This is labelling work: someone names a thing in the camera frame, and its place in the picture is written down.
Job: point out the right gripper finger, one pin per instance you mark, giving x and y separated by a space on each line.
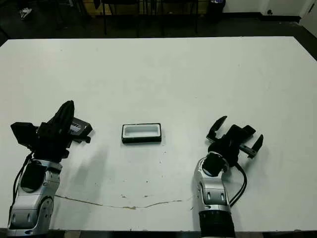
215 129
257 145

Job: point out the white sneaker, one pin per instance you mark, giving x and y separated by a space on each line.
25 12

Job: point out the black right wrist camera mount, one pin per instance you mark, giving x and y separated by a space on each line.
239 131

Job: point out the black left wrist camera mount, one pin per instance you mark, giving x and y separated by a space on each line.
23 134

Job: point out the black box with white insert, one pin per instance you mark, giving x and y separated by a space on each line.
141 131

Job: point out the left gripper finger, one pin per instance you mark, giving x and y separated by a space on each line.
60 119
70 116

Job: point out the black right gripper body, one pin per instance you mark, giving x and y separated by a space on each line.
227 148

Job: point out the black metal chair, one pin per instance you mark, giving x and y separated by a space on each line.
105 19
197 19

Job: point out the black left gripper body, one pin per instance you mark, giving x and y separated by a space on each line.
49 148

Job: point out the white cabinet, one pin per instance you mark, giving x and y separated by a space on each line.
310 12

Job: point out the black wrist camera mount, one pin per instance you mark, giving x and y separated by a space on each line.
23 134
239 131

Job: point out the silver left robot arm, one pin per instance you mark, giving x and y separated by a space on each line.
29 203

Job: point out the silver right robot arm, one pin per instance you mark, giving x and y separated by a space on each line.
213 193

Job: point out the black box lid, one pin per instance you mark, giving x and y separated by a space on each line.
83 126

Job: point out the black waste bin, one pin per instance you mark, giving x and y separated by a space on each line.
216 7

